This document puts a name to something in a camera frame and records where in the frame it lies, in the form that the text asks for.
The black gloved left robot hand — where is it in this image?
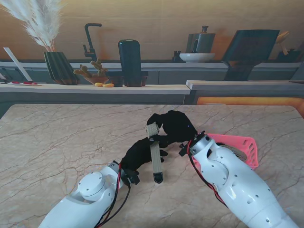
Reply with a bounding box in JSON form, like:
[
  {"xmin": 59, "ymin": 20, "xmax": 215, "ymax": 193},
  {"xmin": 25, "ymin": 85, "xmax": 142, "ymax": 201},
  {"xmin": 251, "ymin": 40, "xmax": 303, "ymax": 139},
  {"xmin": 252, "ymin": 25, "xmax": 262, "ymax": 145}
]
[{"xmin": 120, "ymin": 138, "xmax": 169, "ymax": 172}]

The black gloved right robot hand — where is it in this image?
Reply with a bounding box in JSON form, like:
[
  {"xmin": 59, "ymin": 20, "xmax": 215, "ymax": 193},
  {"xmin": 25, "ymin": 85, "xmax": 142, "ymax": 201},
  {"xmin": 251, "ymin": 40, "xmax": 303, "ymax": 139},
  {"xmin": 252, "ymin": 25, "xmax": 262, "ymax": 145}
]
[{"xmin": 146, "ymin": 110, "xmax": 199, "ymax": 148}]

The beige woven belt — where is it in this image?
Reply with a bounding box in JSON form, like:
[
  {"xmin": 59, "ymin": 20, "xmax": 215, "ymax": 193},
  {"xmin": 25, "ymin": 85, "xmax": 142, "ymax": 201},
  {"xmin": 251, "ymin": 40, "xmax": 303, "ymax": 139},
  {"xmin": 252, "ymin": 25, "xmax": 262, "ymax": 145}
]
[
  {"xmin": 146, "ymin": 122, "xmax": 165, "ymax": 184},
  {"xmin": 216, "ymin": 142, "xmax": 249, "ymax": 163}
]

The pink plastic mesh basket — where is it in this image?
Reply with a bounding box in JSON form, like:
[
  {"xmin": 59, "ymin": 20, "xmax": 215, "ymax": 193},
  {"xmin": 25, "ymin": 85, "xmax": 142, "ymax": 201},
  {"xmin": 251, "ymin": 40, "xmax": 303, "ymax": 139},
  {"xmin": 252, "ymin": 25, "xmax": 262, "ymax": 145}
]
[{"xmin": 192, "ymin": 133, "xmax": 259, "ymax": 171}]

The grey stone counter top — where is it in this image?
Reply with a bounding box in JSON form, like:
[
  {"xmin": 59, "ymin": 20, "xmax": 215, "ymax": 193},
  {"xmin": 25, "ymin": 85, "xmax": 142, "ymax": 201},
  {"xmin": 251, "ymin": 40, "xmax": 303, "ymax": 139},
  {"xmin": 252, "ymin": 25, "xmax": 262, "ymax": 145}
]
[{"xmin": 186, "ymin": 80, "xmax": 304, "ymax": 91}]

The white ceramic bowl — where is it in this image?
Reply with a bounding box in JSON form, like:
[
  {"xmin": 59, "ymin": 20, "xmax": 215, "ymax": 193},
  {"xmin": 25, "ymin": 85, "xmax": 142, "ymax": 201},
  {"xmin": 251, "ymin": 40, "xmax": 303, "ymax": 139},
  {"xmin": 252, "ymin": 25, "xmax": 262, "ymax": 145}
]
[{"xmin": 179, "ymin": 53, "xmax": 216, "ymax": 63}]

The tall dark cylindrical canister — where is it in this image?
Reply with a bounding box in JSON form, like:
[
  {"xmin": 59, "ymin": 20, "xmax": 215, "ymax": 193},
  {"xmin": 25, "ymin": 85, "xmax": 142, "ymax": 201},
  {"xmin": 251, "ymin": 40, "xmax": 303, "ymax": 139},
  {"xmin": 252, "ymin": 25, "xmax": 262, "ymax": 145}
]
[{"xmin": 118, "ymin": 39, "xmax": 143, "ymax": 87}]

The grey pot with lid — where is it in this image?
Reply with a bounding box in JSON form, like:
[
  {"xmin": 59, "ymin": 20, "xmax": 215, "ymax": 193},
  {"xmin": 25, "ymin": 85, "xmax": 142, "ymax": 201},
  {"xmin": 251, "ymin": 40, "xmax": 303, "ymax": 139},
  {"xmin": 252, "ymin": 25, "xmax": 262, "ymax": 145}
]
[{"xmin": 186, "ymin": 25, "xmax": 216, "ymax": 54}]

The light wood counter top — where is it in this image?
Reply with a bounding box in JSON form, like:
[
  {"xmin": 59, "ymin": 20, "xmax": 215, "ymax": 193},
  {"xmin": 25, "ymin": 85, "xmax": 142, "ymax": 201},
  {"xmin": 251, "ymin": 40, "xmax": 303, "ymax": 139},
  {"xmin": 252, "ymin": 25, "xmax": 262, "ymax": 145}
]
[{"xmin": 0, "ymin": 83, "xmax": 191, "ymax": 96}]

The dark range hood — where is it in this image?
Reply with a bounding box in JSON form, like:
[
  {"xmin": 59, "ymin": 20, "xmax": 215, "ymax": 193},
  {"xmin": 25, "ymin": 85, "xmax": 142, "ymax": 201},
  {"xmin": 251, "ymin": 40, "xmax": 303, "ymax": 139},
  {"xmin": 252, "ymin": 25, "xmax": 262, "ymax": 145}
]
[{"xmin": 222, "ymin": 29, "xmax": 280, "ymax": 82}]

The dark ribbed vase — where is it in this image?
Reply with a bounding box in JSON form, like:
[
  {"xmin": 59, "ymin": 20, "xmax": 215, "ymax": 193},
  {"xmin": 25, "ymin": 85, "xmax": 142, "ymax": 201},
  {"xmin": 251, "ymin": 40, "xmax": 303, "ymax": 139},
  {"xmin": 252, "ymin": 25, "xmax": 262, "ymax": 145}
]
[{"xmin": 43, "ymin": 51, "xmax": 80, "ymax": 86}]

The black kitchen faucet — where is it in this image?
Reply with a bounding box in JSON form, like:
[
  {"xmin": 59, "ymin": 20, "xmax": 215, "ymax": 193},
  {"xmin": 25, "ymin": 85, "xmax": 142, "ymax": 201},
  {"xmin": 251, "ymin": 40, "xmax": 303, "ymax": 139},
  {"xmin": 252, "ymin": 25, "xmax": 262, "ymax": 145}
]
[{"xmin": 83, "ymin": 23, "xmax": 102, "ymax": 63}]

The dark utensil holder with spoons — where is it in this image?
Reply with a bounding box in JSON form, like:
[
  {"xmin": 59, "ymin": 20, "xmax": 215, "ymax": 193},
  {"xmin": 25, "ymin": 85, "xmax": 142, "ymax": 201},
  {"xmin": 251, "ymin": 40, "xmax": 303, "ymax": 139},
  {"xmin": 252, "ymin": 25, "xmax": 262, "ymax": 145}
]
[{"xmin": 275, "ymin": 30, "xmax": 301, "ymax": 63}]

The plate with red food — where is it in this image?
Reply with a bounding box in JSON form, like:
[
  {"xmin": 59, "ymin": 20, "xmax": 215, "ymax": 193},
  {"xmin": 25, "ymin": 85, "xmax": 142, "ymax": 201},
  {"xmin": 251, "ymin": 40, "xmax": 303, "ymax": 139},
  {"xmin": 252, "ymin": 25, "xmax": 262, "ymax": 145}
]
[{"xmin": 7, "ymin": 81, "xmax": 43, "ymax": 86}]

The white leaning board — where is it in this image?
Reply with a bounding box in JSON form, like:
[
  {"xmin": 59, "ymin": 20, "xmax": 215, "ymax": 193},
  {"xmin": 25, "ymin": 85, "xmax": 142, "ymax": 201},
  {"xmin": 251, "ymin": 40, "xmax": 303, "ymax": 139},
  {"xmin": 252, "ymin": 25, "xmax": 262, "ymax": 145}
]
[{"xmin": 3, "ymin": 47, "xmax": 32, "ymax": 81}]

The white pampas grass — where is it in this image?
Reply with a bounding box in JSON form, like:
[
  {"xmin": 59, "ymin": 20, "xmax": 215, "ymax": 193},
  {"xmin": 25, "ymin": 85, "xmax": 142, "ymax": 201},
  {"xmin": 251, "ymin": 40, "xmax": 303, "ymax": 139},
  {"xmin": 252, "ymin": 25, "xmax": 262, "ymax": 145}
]
[{"xmin": 0, "ymin": 0, "xmax": 63, "ymax": 52}]

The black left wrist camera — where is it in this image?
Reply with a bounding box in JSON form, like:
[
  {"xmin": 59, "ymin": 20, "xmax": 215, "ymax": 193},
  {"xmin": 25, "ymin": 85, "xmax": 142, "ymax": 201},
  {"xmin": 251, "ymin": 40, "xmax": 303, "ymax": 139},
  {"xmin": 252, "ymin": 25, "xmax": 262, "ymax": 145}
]
[{"xmin": 122, "ymin": 169, "xmax": 140, "ymax": 185}]

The red black left arm cable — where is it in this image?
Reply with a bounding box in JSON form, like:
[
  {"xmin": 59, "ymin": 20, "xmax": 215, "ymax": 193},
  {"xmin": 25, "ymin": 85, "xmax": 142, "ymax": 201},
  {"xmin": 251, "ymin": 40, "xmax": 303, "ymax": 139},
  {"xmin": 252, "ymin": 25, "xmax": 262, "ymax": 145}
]
[{"xmin": 95, "ymin": 163, "xmax": 131, "ymax": 228}]

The red black arm cable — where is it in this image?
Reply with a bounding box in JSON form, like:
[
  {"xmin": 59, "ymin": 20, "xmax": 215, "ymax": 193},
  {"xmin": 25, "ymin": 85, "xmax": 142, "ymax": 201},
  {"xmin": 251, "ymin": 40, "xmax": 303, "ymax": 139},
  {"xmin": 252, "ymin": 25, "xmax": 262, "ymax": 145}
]
[
  {"xmin": 187, "ymin": 140, "xmax": 228, "ymax": 209},
  {"xmin": 95, "ymin": 163, "xmax": 131, "ymax": 228}
]

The red black right arm cable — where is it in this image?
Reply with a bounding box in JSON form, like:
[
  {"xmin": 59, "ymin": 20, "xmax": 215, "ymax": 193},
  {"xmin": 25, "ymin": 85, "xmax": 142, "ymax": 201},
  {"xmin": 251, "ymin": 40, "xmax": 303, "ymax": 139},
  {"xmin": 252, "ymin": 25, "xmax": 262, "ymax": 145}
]
[{"xmin": 187, "ymin": 140, "xmax": 228, "ymax": 209}]

